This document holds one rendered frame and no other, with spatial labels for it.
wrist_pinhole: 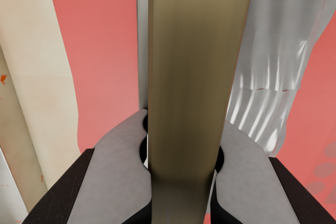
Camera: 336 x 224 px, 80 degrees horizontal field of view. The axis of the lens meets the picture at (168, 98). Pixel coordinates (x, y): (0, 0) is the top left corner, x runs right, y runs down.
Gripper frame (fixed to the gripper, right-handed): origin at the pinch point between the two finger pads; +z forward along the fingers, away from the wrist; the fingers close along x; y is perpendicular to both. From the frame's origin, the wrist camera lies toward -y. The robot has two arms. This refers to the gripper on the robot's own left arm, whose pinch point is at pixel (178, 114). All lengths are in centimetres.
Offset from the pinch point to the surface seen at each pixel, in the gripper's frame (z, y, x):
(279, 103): 4.5, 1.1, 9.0
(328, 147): 5.3, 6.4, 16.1
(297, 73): 5.0, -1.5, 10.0
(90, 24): 5.3, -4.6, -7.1
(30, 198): 2.7, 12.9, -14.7
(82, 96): 5.3, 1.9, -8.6
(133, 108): 5.3, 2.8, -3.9
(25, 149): 4.2, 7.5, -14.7
